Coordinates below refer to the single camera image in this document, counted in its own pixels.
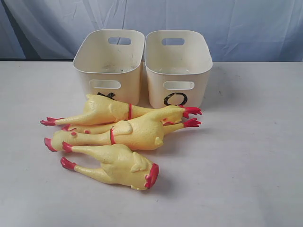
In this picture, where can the severed rubber chicken head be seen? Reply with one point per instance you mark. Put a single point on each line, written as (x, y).
(88, 129)

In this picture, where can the whole yellow rubber chicken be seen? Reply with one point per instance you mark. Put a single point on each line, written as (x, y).
(104, 110)
(142, 133)

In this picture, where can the headless yellow rubber chicken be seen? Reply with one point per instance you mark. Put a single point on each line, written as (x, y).
(118, 165)

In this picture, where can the whole yellow rubber chicken back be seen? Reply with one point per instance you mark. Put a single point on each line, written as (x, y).
(104, 110)

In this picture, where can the blue-grey backdrop curtain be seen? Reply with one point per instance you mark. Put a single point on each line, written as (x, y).
(235, 30)

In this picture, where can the cream bin marked O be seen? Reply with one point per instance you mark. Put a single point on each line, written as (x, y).
(178, 64)

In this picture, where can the cream bin marked X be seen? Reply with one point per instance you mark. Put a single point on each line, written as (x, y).
(109, 62)

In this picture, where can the whole yellow rubber chicken front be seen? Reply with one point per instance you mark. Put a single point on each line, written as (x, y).
(142, 133)

